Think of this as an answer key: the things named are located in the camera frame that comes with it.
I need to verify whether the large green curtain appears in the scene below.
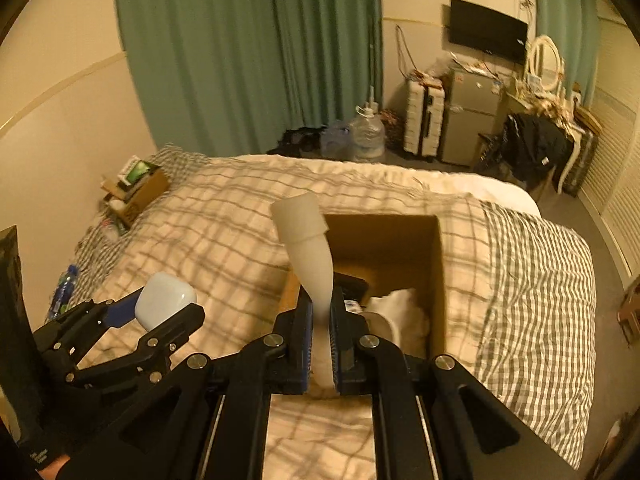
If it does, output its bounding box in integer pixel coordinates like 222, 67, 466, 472
115, 0, 383, 156

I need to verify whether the white oval mirror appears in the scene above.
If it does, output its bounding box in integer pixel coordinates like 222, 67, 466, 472
525, 35, 565, 93

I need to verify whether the white crumpled cloth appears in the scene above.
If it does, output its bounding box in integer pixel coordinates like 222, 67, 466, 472
361, 288, 431, 359

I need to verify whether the white tape strip loop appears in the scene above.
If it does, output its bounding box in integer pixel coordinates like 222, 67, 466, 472
271, 192, 334, 391

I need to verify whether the open cardboard box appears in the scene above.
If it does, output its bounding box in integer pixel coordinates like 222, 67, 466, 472
276, 212, 449, 361

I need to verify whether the black wall television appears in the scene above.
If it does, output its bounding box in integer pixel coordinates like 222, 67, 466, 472
448, 0, 528, 65

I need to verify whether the black jacket on chair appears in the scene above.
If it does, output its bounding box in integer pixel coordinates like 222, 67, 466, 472
500, 113, 570, 191

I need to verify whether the small cluttered cardboard box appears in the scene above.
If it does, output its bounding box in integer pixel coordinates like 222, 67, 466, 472
101, 155, 169, 229

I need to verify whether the grey mini fridge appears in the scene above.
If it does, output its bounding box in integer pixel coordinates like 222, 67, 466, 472
438, 67, 502, 167

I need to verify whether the white suitcase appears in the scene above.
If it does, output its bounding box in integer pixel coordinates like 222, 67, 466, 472
404, 80, 445, 158

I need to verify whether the blue label water bottle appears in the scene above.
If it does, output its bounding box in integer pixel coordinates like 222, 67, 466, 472
46, 264, 79, 322

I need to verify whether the white earbuds case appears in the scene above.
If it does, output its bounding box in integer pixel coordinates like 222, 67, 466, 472
134, 272, 196, 330

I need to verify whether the left hand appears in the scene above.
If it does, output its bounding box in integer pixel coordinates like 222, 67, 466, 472
38, 455, 70, 480

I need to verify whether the plaid bed blanket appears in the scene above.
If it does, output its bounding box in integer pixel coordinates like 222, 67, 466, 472
74, 152, 599, 480

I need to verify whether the right green curtain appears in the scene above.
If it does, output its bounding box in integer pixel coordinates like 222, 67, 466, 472
536, 0, 600, 104

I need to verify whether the large clear water jug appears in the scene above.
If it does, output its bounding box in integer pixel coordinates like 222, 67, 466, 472
349, 102, 386, 164

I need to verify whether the checkered grey bed sheet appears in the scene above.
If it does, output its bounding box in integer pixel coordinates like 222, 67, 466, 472
474, 203, 597, 468

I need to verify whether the white louvered wardrobe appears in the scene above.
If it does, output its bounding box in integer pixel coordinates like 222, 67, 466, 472
584, 18, 639, 276

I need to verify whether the small wooden stool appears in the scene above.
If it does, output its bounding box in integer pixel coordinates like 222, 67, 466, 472
616, 278, 640, 346

